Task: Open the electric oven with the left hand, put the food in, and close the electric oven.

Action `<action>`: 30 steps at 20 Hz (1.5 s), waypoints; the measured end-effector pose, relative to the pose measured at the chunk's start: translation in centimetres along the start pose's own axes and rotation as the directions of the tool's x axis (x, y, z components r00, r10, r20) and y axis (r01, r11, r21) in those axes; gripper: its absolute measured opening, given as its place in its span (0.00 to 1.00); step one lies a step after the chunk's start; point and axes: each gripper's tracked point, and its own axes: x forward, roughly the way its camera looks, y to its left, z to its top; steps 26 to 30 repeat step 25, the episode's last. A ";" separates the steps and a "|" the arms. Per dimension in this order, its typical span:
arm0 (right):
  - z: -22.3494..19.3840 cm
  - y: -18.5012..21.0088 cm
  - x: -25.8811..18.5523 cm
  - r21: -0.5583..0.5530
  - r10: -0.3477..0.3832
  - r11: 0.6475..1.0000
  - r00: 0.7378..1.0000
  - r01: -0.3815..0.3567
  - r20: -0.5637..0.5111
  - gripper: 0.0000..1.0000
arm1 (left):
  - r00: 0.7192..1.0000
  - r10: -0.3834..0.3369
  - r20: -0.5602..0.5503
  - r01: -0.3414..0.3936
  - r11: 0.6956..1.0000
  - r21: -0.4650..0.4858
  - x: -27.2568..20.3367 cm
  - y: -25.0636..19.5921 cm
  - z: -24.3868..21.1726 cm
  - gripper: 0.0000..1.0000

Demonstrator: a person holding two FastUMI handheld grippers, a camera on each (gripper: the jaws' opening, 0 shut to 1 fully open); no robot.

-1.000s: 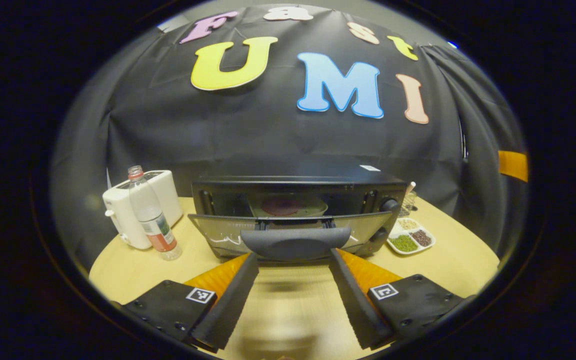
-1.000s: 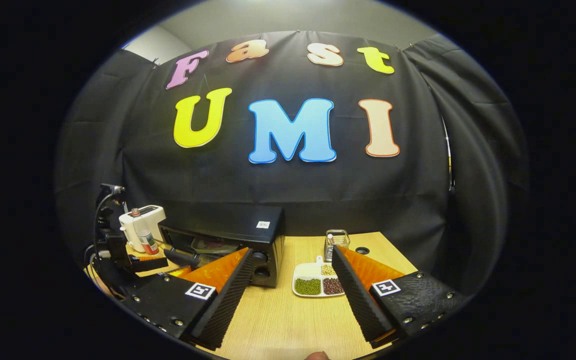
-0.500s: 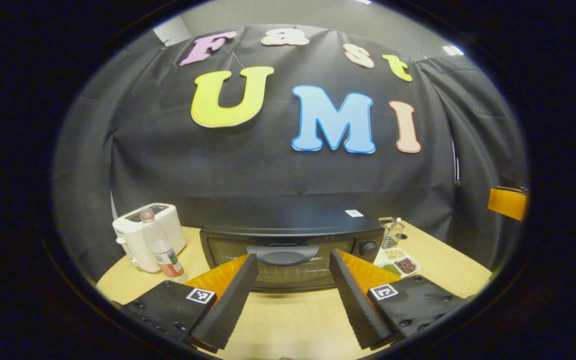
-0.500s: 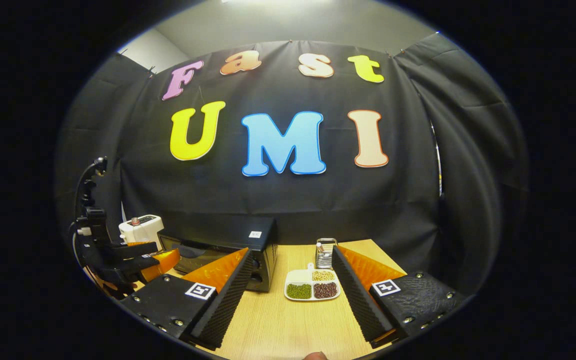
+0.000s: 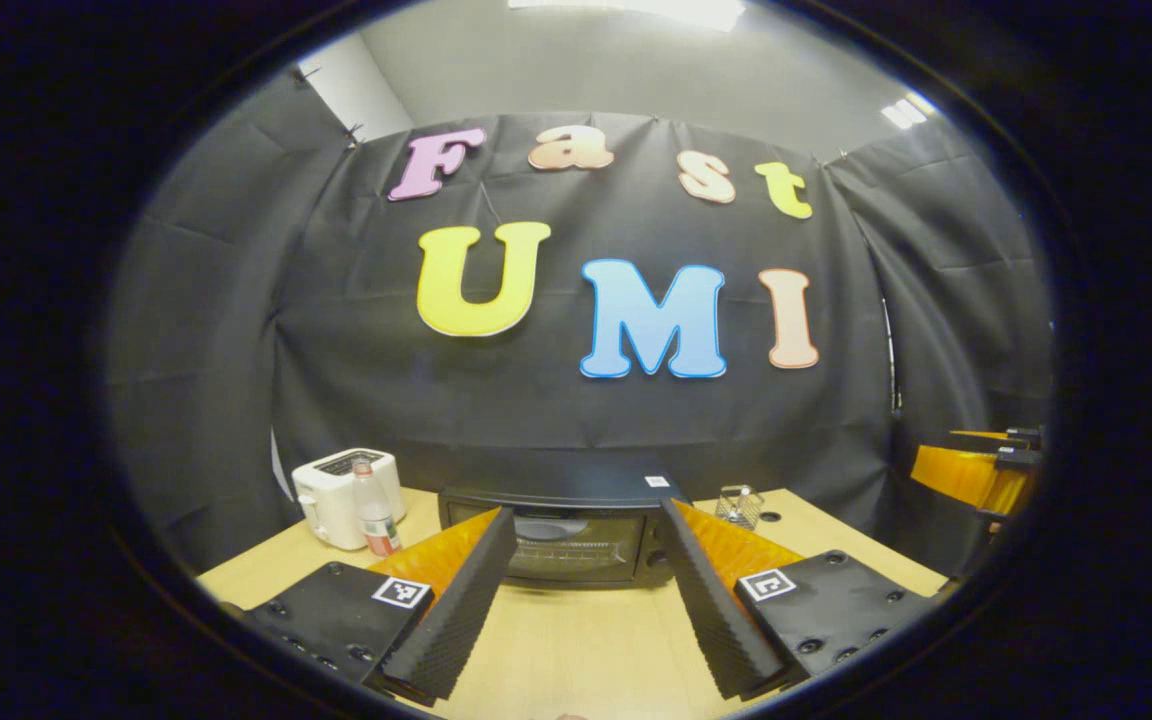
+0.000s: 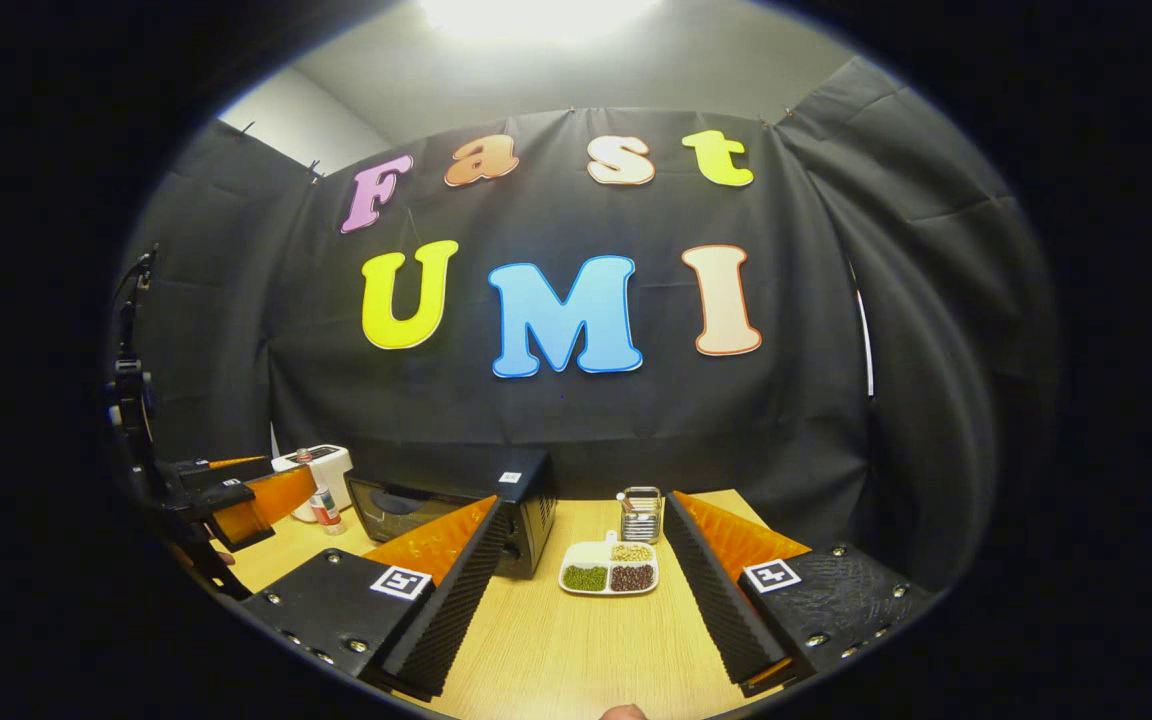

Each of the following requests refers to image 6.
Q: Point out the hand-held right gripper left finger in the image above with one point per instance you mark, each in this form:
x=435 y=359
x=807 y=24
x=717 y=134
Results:
x=451 y=610

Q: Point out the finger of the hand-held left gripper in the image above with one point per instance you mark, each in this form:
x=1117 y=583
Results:
x=226 y=473
x=271 y=500

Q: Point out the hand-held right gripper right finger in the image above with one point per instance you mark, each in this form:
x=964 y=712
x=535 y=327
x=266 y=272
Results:
x=716 y=610

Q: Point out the black electric oven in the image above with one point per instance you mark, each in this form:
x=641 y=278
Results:
x=406 y=505

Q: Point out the small red label bottle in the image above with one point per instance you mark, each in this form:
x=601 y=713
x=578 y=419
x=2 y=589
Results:
x=326 y=512

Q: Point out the white toaster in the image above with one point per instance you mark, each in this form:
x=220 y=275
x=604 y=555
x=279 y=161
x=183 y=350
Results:
x=331 y=465

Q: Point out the white divided bean tray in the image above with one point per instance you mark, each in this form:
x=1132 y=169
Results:
x=586 y=578

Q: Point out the black backdrop cloth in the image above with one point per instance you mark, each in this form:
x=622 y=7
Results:
x=576 y=430

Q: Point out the large ceiling light panel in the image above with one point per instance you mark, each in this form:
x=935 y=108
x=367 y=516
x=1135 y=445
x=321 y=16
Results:
x=536 y=18

